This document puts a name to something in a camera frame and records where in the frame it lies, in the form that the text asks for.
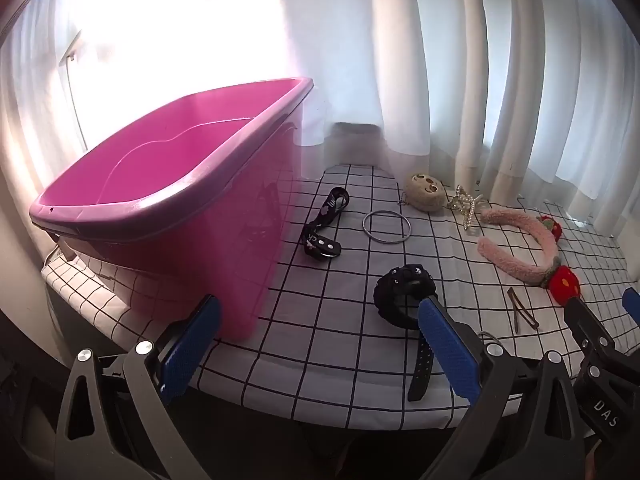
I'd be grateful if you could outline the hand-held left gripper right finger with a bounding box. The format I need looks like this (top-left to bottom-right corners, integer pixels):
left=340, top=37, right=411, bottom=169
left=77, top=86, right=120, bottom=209
left=417, top=295, right=586, bottom=480

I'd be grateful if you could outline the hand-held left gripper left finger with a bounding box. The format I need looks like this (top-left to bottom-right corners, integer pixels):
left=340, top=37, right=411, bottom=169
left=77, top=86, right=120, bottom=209
left=54, top=294, right=223, bottom=480

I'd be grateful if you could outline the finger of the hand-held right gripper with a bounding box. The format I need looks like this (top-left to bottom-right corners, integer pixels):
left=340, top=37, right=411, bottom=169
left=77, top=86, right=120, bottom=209
left=564, top=297, right=617, bottom=362
left=621, top=289, right=640, bottom=322

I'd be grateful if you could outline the brown hair clip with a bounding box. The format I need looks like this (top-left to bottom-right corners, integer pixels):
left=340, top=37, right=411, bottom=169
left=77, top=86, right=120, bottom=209
left=506, top=287, right=541, bottom=333

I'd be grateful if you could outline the black wrist watch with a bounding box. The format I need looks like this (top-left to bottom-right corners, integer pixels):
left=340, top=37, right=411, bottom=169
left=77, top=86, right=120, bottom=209
left=374, top=264, right=438, bottom=403

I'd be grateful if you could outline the pink fuzzy strawberry headband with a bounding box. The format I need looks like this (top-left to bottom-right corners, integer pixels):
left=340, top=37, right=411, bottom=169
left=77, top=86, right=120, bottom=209
left=476, top=208, right=582, bottom=306

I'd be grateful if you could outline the pearl hair claw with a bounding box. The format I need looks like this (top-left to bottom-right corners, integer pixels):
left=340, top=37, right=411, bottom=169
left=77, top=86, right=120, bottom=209
left=447, top=185, right=493, bottom=233

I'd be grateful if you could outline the pink plastic bin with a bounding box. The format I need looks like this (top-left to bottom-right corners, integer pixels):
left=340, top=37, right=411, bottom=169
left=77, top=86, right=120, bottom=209
left=29, top=77, right=316, bottom=341

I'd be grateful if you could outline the grey container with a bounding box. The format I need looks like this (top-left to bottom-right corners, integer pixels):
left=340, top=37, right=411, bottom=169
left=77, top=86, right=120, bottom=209
left=325, top=122, right=388, bottom=166

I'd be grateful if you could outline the white curtain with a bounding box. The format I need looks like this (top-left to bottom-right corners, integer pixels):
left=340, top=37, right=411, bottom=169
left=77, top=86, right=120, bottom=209
left=0, top=0, right=640, bottom=241

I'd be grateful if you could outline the white desk lamp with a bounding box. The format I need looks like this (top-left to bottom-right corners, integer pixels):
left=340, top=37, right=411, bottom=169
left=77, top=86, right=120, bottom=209
left=57, top=30, right=96, bottom=153

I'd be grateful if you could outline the beige plush keychain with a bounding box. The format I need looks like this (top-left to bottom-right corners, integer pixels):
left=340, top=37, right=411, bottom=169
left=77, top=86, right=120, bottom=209
left=400, top=172, right=448, bottom=213

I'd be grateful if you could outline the black lanyard strap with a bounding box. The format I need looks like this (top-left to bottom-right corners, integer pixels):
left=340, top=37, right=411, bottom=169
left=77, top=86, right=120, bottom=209
left=300, top=186, right=351, bottom=261

